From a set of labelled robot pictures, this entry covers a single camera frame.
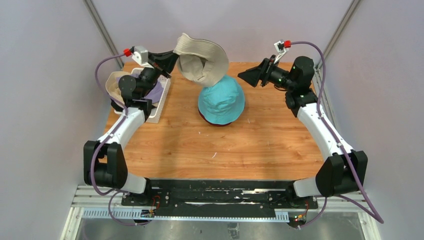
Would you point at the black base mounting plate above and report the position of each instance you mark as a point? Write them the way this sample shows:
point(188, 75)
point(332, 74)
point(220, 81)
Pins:
point(219, 198)

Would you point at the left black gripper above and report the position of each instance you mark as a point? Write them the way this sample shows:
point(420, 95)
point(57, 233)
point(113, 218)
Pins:
point(163, 63)

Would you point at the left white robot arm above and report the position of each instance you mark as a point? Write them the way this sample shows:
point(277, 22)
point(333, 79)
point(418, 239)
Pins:
point(104, 163)

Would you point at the lavender bucket hat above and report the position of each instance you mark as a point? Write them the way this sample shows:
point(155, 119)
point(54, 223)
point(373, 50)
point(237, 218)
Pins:
point(147, 86)

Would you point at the cream straw-coloured bucket hat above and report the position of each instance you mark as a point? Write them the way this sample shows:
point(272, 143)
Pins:
point(112, 87)

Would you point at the white perforated plastic basket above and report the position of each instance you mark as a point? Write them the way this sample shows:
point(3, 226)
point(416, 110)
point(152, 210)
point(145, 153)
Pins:
point(157, 106)

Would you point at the white slotted cable duct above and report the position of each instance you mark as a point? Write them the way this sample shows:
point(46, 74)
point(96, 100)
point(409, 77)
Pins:
point(140, 214)

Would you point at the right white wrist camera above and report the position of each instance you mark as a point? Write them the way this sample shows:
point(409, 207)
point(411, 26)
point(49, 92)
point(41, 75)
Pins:
point(281, 50)

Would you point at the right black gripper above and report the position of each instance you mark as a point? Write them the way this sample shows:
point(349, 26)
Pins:
point(262, 73)

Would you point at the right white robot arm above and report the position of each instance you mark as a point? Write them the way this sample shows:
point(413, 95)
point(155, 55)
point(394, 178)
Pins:
point(342, 164)

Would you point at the beige bucket hat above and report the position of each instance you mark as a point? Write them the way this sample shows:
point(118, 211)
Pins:
point(201, 61)

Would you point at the teal bucket hat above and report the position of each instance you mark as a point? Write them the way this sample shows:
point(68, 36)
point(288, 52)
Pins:
point(222, 103)

